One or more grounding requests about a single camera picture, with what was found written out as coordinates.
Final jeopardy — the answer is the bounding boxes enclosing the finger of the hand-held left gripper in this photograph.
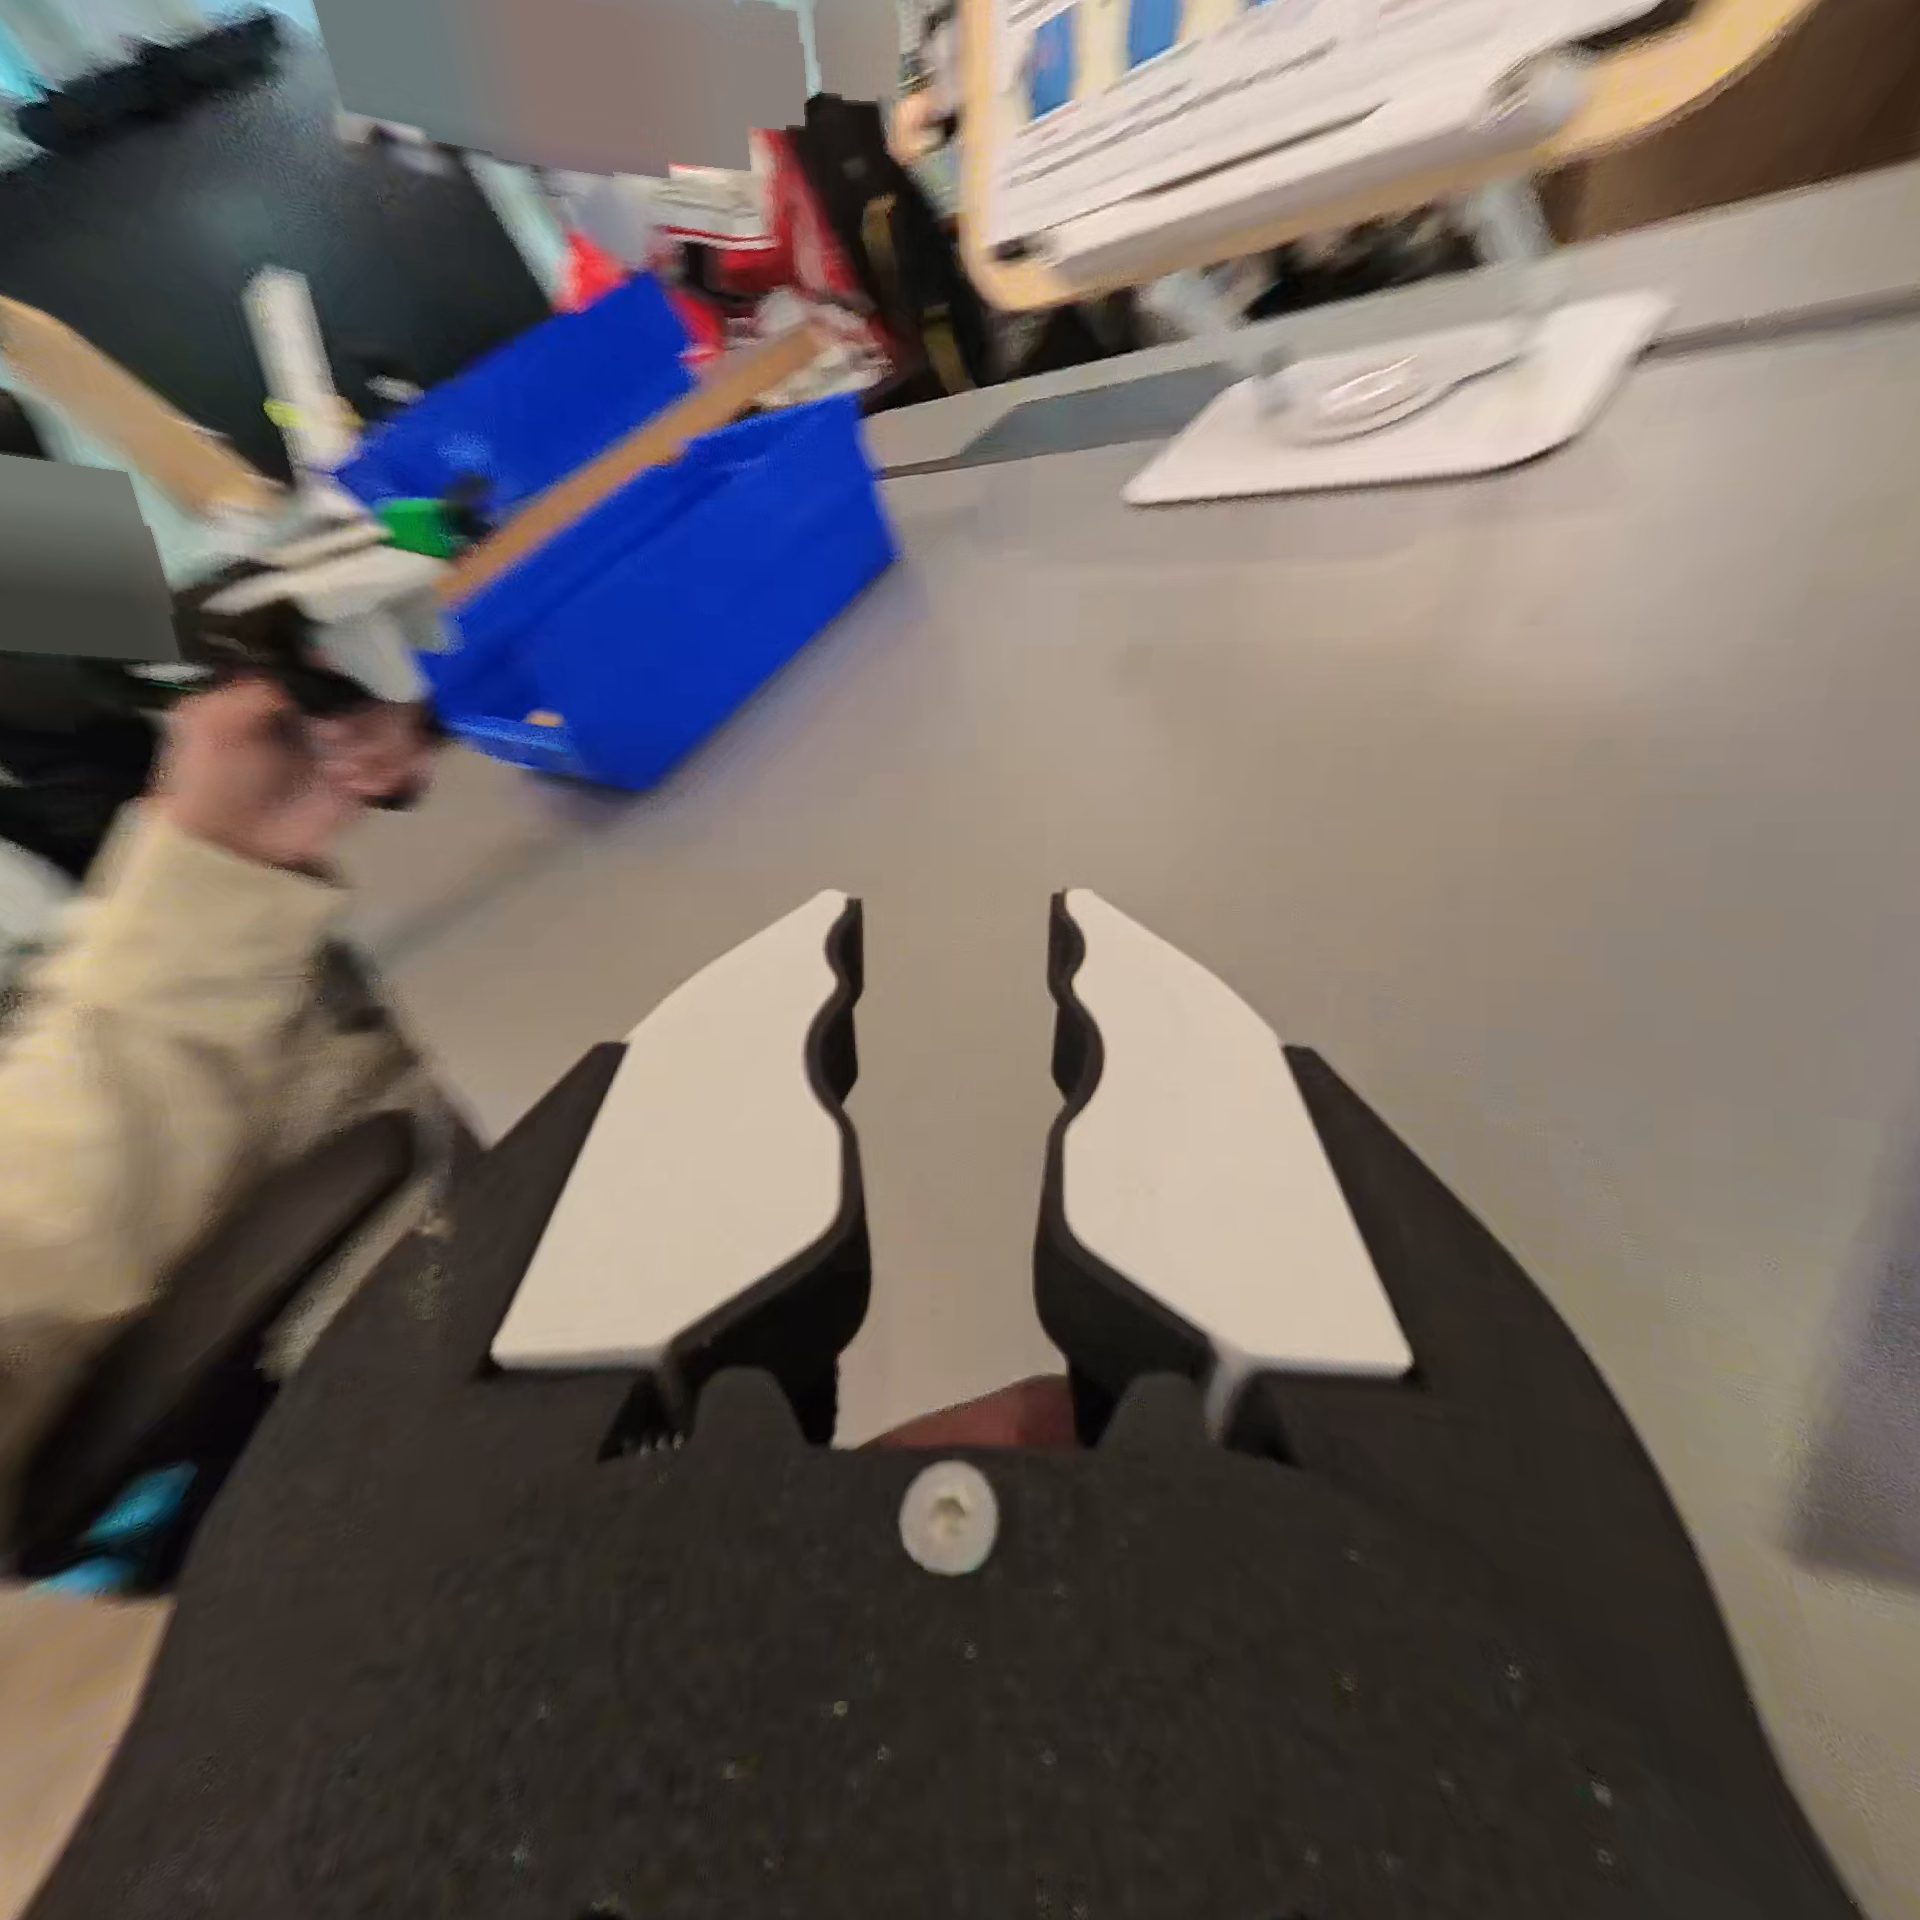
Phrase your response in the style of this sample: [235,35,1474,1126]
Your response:
[198,558,456,710]
[221,507,401,575]

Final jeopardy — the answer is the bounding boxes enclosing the tan angled board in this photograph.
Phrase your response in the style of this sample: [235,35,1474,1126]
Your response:
[0,293,290,521]

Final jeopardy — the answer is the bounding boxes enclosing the person's left hand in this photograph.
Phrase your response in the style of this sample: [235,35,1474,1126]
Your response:
[157,681,448,881]

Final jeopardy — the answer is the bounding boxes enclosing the printed instruction sheet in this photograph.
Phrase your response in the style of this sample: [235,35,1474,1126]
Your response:
[984,0,1666,230]

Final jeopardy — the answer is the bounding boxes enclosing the long wooden table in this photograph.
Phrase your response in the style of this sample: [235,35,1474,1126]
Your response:
[434,327,827,608]

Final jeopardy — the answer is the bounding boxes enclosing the blue plastic bin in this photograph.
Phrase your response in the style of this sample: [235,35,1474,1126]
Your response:
[336,273,707,511]
[420,392,902,793]

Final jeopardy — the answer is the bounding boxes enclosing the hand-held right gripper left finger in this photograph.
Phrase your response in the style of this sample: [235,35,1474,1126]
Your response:
[489,888,875,1448]

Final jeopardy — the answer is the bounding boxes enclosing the white printed card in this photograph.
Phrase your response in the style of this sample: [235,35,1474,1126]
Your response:
[240,262,362,471]

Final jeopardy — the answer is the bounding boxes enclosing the tan hanging coat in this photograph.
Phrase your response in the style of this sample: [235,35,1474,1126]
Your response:
[1546,29,1920,245]

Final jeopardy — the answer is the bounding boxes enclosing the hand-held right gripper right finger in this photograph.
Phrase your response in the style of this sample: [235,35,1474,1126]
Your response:
[1032,885,1418,1448]

